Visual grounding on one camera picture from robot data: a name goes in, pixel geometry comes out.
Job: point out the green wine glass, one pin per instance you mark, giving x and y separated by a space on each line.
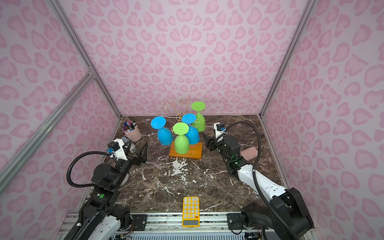
182 145
200 122

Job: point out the pink case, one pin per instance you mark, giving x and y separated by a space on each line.
249 154

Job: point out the front green wine glass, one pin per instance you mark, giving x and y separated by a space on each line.
182 145

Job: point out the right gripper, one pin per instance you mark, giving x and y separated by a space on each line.
211 142

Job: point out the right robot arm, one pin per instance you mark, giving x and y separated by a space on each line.
285 210

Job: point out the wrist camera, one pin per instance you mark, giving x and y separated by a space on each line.
219 129
117 148

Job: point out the back green wine glass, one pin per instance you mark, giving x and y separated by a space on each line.
200 122

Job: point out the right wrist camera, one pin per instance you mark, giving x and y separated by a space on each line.
219 129

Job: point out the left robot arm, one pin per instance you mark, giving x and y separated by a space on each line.
100 217

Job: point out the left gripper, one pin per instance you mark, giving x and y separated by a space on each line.
139 159

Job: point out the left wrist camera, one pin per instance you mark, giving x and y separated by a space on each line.
117 148

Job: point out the blue wine glass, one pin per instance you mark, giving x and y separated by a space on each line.
193 133
164 134

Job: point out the aluminium front rail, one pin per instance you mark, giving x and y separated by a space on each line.
213 226

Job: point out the yellow calculator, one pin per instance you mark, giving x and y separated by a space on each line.
191 212

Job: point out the pink metal pen bucket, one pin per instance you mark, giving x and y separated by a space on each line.
131 131

